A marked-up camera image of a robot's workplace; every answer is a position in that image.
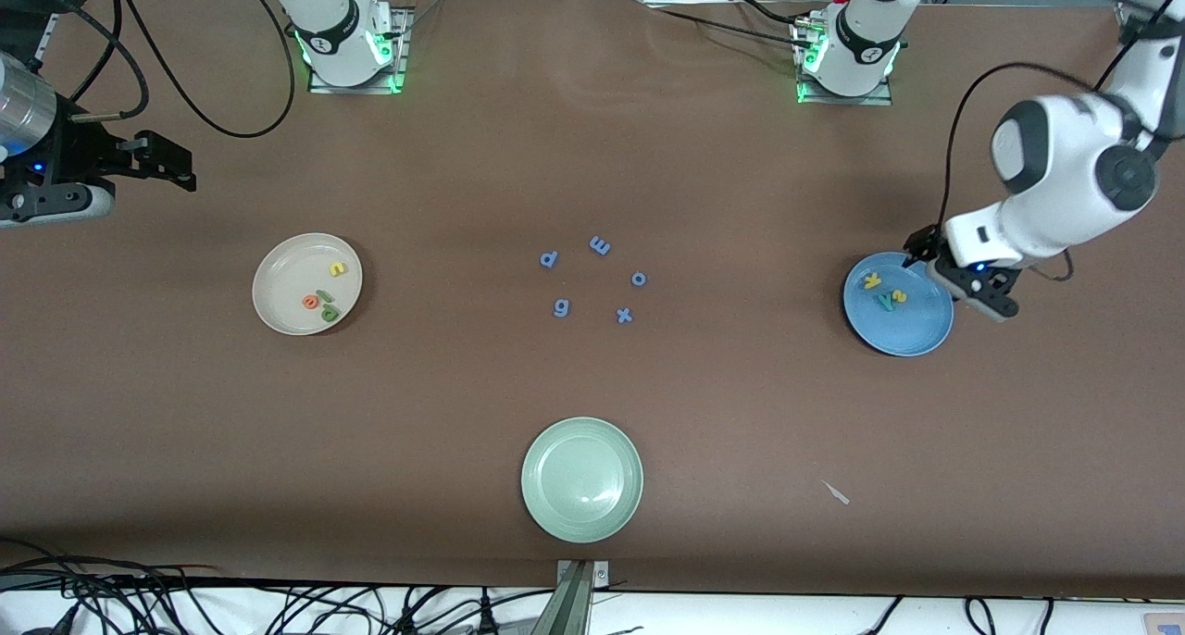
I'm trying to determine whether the black table cable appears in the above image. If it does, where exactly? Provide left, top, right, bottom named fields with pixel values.
left=648, top=4, right=808, bottom=47
left=724, top=0, right=828, bottom=27

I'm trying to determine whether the metal camera post bracket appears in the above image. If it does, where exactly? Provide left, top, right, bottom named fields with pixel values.
left=555, top=559, right=610, bottom=635

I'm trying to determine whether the beige plate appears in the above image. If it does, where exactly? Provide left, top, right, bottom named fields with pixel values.
left=251, top=232, right=365, bottom=337

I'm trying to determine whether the brown table cover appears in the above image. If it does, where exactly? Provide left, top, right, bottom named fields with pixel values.
left=0, top=0, right=1185, bottom=599

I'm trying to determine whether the blue plate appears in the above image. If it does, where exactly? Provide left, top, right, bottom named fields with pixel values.
left=842, top=251, right=955, bottom=358

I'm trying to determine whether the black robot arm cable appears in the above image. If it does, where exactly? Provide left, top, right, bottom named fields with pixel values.
left=65, top=0, right=151, bottom=122
left=937, top=0, right=1185, bottom=282
left=109, top=0, right=297, bottom=141

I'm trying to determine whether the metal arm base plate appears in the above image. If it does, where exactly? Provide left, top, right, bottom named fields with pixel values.
left=307, top=6, right=413, bottom=95
left=794, top=15, right=895, bottom=107

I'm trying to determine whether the green plate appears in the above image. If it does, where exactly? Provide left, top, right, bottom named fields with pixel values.
left=519, top=416, right=645, bottom=545

